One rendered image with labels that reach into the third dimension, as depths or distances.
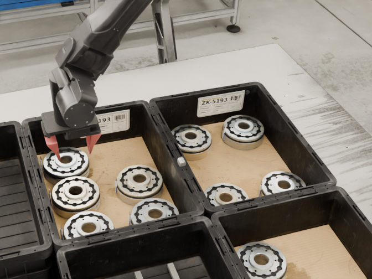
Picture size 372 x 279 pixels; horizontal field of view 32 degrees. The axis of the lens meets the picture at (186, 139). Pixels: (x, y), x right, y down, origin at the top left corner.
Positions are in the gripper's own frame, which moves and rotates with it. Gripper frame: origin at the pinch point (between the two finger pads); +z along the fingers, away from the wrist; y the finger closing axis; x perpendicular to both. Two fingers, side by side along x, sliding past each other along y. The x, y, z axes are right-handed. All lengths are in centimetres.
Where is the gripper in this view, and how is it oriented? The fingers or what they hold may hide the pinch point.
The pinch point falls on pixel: (73, 152)
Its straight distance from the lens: 134.1
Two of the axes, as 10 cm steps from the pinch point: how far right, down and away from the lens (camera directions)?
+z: -0.2, 7.5, 6.6
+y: 9.4, -2.0, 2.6
